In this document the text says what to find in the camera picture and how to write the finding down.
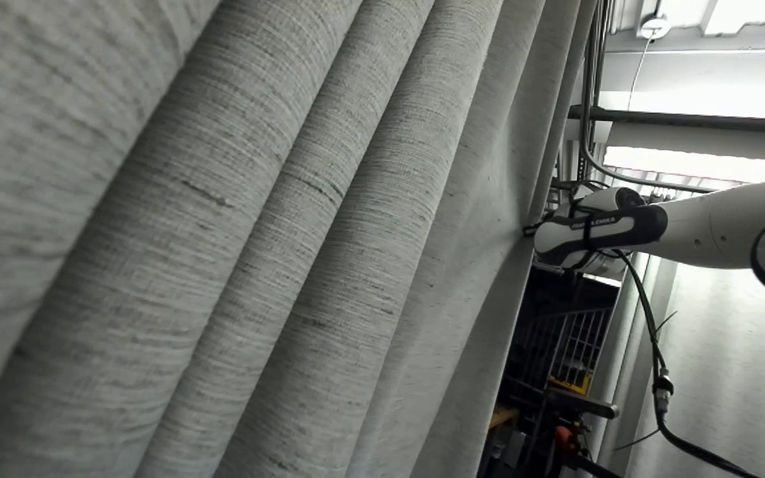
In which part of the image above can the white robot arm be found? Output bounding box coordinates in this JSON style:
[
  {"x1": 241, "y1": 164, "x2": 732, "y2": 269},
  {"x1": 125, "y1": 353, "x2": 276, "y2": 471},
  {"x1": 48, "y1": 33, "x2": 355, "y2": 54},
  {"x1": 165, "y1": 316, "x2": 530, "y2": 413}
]
[{"x1": 527, "y1": 184, "x2": 765, "y2": 288}]

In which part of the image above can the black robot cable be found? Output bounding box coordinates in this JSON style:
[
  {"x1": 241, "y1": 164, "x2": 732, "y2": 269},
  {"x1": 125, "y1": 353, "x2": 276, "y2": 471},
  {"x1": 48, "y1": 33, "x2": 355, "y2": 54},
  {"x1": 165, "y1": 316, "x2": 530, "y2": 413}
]
[{"x1": 607, "y1": 248, "x2": 763, "y2": 478}]

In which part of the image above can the black overhead pipe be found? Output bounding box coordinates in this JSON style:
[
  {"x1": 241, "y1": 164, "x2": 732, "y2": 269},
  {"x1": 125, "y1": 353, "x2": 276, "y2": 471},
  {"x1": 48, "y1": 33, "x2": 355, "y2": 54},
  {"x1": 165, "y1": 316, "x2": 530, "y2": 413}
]
[{"x1": 567, "y1": 104, "x2": 765, "y2": 132}]

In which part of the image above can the yellow black safety gate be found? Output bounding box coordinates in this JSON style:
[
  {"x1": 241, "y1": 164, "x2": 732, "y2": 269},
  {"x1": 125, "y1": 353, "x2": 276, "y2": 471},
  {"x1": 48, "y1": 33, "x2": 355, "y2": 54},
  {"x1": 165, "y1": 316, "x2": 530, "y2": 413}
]
[{"x1": 526, "y1": 309, "x2": 610, "y2": 397}]

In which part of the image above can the grey fabric curtain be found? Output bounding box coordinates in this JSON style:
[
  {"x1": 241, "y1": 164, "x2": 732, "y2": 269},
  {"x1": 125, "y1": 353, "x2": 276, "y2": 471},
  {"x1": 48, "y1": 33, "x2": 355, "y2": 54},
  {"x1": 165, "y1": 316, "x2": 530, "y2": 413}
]
[{"x1": 0, "y1": 0, "x2": 597, "y2": 478}]

